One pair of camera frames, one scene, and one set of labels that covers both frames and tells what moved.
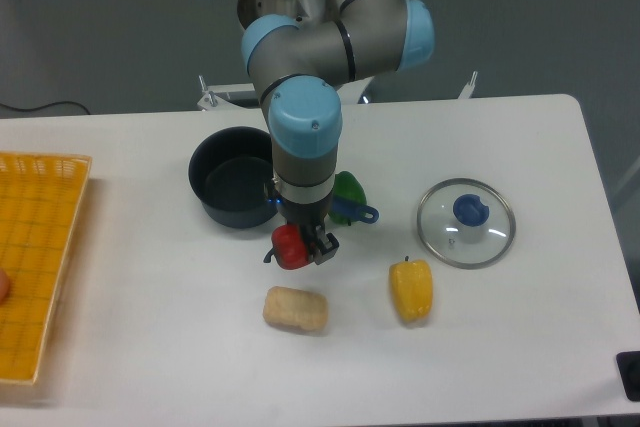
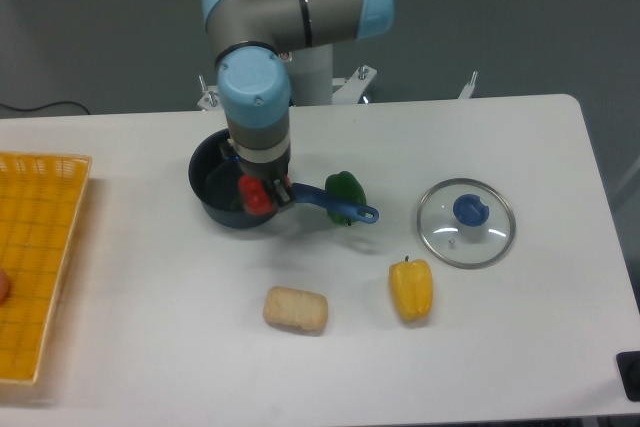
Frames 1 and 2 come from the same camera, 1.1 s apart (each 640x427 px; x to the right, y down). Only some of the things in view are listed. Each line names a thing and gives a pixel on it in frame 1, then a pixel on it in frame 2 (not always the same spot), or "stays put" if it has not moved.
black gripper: x=310 y=219 -> x=271 y=171
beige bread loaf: x=296 y=307 stays put
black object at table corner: x=629 y=365 stays put
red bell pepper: x=289 y=246 -> x=255 y=197
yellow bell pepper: x=412 y=286 stays put
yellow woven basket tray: x=40 y=195 stays put
